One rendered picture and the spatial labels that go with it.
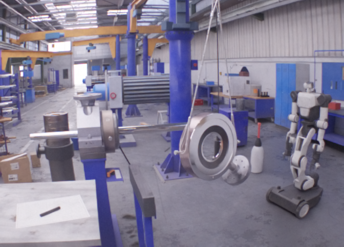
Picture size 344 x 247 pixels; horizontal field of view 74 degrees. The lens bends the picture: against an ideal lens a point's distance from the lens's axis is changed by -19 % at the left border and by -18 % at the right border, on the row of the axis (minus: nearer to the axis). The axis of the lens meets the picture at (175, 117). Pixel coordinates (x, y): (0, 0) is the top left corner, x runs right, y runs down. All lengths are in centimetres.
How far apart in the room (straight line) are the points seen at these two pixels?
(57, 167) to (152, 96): 299
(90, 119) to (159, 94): 387
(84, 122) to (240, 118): 393
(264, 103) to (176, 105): 462
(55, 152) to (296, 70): 563
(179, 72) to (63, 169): 214
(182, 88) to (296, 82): 371
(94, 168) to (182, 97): 223
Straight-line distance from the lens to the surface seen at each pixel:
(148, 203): 167
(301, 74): 708
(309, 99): 302
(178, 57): 399
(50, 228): 143
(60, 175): 387
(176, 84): 401
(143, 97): 595
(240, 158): 177
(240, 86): 911
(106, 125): 224
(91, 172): 215
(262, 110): 826
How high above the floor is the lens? 161
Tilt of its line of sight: 10 degrees down
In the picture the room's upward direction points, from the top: 1 degrees counter-clockwise
